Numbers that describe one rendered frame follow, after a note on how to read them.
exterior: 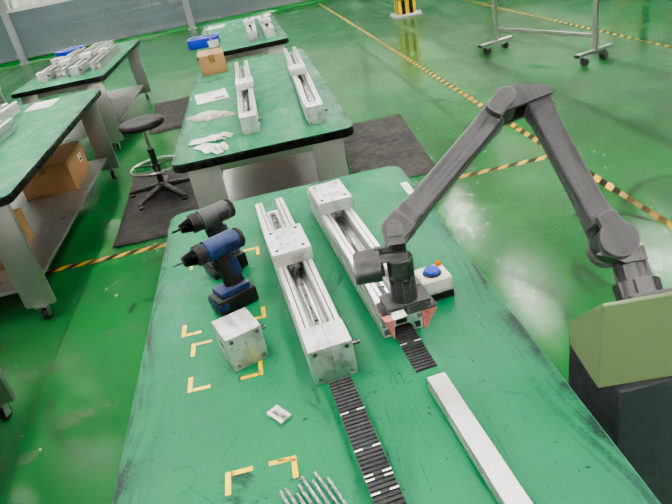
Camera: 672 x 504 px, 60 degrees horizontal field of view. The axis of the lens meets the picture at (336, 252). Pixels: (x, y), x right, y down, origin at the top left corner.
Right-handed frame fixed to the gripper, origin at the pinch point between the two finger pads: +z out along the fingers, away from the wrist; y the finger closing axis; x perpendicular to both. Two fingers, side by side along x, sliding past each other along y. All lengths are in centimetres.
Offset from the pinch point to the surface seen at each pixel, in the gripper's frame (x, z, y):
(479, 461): 38.2, 1.5, 1.8
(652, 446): 32, 23, -39
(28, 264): -204, 45, 146
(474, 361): 11.4, 4.6, -10.2
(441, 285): -13.2, 0.2, -13.6
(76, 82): -516, 5, 147
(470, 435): 32.4, 1.5, 0.6
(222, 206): -60, -17, 34
